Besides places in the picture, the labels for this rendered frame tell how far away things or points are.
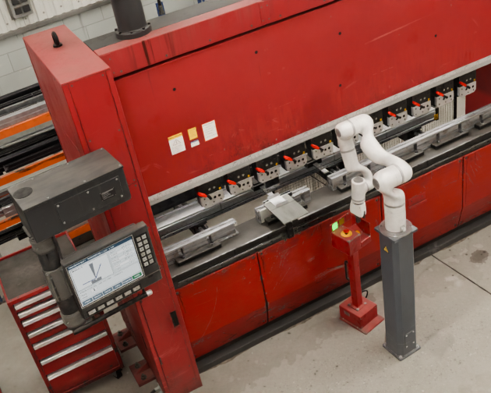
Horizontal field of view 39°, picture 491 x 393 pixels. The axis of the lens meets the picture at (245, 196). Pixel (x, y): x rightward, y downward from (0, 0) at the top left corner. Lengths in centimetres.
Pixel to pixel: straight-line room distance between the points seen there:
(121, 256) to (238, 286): 125
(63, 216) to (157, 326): 125
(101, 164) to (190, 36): 88
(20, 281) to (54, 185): 128
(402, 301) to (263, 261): 91
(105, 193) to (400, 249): 176
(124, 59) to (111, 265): 105
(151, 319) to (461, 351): 201
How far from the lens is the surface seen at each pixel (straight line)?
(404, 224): 410
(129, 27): 373
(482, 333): 494
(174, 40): 374
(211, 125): 402
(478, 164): 538
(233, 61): 395
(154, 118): 386
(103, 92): 348
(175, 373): 461
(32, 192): 332
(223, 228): 439
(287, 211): 437
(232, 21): 386
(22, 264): 462
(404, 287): 435
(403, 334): 461
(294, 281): 477
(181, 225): 456
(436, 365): 473
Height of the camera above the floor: 354
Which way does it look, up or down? 34 degrees down
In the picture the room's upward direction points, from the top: 11 degrees counter-clockwise
